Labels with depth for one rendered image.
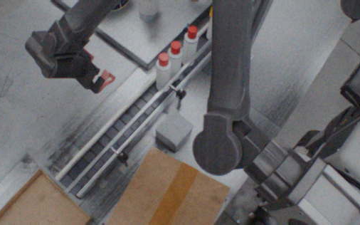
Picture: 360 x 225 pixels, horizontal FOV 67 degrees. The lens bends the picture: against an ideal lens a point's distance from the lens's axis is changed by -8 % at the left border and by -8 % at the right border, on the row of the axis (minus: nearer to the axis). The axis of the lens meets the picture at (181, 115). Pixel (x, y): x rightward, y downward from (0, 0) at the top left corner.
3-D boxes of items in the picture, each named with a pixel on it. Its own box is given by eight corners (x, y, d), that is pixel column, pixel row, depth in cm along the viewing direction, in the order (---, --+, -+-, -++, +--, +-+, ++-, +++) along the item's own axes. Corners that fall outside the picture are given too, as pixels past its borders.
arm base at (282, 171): (265, 213, 48) (294, 205, 37) (231, 180, 50) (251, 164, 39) (294, 177, 51) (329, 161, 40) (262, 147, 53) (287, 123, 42)
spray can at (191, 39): (186, 53, 120) (191, 21, 101) (196, 60, 119) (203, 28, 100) (178, 62, 119) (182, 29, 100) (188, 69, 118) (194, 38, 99)
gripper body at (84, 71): (78, 46, 75) (57, 43, 68) (102, 69, 73) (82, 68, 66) (67, 66, 77) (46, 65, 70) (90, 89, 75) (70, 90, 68)
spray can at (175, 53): (172, 67, 117) (174, 35, 98) (182, 75, 116) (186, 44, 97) (163, 76, 116) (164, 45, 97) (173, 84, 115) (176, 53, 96)
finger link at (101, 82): (109, 58, 81) (87, 56, 73) (126, 74, 80) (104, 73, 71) (97, 77, 84) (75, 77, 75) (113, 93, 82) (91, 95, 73)
